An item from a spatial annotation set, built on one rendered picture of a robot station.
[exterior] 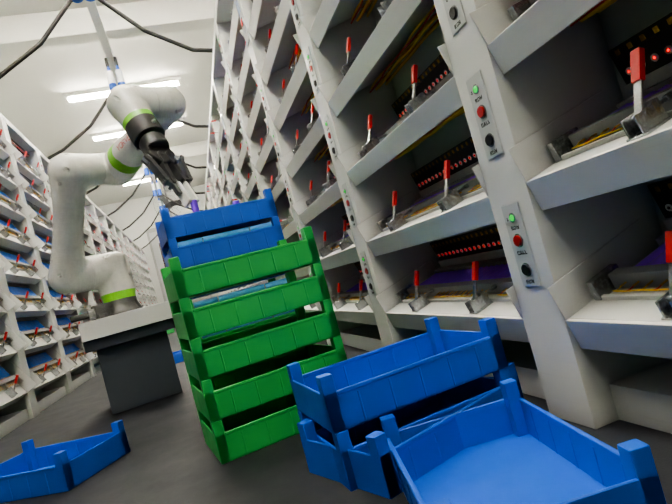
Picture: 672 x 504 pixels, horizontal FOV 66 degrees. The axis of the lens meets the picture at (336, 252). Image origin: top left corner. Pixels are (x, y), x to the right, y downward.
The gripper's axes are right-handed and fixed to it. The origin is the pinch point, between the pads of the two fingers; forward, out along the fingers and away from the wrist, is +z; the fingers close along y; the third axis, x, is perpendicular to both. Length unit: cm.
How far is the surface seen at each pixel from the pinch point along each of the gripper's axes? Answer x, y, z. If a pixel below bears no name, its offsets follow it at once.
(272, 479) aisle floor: 15, 35, 73
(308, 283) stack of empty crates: 23, 8, 45
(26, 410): -163, -9, -15
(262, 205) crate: 9.1, -12.9, 13.0
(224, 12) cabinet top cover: -10, -109, -129
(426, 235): 45, -4, 52
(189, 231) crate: -1.5, 4.9, 11.2
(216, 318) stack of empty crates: 13, 26, 43
